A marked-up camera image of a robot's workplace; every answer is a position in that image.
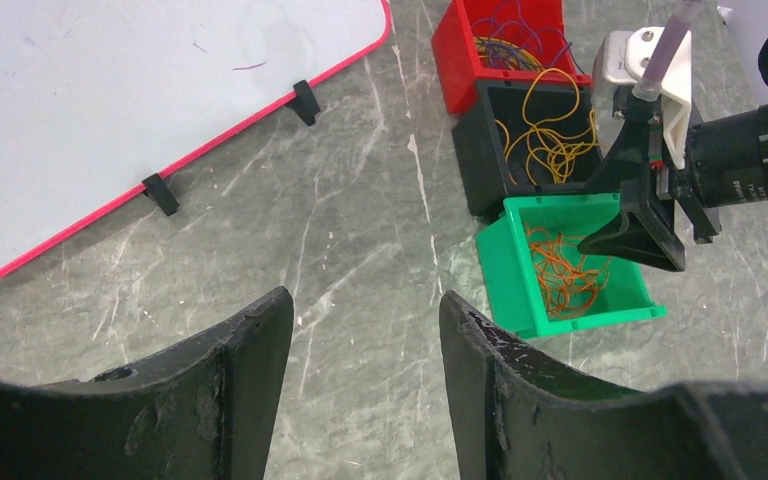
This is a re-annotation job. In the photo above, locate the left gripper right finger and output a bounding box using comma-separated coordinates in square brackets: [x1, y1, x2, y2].
[439, 291, 768, 479]

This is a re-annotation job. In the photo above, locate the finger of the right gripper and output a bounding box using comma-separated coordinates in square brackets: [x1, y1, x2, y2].
[578, 178, 686, 272]
[584, 99, 656, 194]

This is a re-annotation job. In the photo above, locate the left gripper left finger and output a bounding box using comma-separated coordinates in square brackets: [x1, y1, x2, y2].
[0, 287, 294, 479]

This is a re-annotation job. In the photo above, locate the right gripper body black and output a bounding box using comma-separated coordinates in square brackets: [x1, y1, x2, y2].
[670, 104, 768, 244]

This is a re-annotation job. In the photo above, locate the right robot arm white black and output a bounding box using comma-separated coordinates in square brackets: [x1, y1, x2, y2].
[578, 1, 768, 272]

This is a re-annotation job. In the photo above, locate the black plastic bin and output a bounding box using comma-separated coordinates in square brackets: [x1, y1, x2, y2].
[452, 80, 603, 216]

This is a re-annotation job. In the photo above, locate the green plastic bin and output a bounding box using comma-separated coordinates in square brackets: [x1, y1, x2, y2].
[476, 194, 667, 339]

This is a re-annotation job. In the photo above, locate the red plastic bin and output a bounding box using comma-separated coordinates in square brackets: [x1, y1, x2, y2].
[431, 1, 592, 115]

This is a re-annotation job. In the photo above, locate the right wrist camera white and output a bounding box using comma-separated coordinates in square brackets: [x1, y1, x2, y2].
[592, 25, 692, 170]

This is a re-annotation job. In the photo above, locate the yellow cable in red bin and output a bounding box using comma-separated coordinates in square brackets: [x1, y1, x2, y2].
[473, 36, 548, 74]

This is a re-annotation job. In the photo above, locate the whiteboard with pink frame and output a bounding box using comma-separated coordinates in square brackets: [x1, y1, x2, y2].
[0, 1, 391, 279]

